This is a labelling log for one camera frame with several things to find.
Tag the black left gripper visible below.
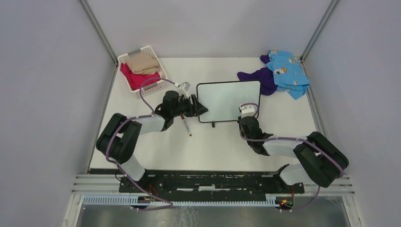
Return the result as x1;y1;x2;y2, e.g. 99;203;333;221
172;95;209;118

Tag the red whiteboard marker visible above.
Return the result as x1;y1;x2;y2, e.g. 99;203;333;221
181;115;192;137

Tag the black framed whiteboard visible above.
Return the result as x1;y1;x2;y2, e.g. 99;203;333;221
196;80;261;123

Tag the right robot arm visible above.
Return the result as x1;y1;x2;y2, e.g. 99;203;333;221
237;116;349;193

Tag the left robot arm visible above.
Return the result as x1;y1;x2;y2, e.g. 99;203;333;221
96;90;208;193

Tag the purple cloth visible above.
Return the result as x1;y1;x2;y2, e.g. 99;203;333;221
237;66;278;96

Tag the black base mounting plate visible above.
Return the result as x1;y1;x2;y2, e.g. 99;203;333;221
119;170;305;202

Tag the blue patterned cloth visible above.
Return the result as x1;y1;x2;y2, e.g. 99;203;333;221
266;50;310;100

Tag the magenta cloth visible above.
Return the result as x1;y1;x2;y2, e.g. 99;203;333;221
120;63;160;91

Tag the beige folded cloth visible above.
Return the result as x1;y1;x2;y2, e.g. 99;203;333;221
125;52;160;74

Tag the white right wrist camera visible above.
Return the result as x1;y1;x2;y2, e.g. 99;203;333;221
239;105;257;118

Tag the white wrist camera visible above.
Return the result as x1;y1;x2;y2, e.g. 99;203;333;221
178;81;191;92
239;105;257;118

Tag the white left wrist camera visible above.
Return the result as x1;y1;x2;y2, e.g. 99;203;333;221
178;81;191;92

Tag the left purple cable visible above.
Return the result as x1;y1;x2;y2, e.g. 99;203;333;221
105;77;183;211

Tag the white slotted cable duct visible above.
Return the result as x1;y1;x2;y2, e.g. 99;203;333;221
83;195;279;208

